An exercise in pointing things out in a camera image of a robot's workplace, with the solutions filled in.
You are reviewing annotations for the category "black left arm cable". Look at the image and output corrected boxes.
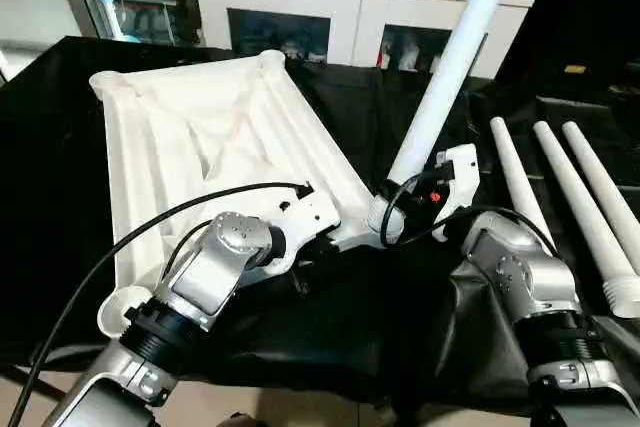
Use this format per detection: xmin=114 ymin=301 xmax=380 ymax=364
xmin=5 ymin=182 xmax=314 ymax=427

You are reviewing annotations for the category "white plastic table leg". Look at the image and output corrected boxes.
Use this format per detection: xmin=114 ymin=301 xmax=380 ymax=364
xmin=367 ymin=0 xmax=525 ymax=245
xmin=532 ymin=121 xmax=640 ymax=320
xmin=561 ymin=121 xmax=640 ymax=278
xmin=489 ymin=117 xmax=557 ymax=248

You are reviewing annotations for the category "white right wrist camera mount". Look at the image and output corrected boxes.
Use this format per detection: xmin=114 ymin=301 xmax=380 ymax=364
xmin=430 ymin=144 xmax=482 ymax=245

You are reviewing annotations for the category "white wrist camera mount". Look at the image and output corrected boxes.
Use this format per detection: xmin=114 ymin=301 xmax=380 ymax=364
xmin=268 ymin=187 xmax=342 ymax=280
xmin=430 ymin=144 xmax=482 ymax=245

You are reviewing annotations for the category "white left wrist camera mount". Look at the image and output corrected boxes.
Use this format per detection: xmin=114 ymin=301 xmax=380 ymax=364
xmin=268 ymin=187 xmax=342 ymax=280

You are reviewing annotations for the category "white plastic table top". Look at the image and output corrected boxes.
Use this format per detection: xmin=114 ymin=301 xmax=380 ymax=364
xmin=88 ymin=50 xmax=406 ymax=340

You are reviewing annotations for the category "black work mat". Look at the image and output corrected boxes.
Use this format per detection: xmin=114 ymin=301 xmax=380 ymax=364
xmin=0 ymin=35 xmax=640 ymax=418

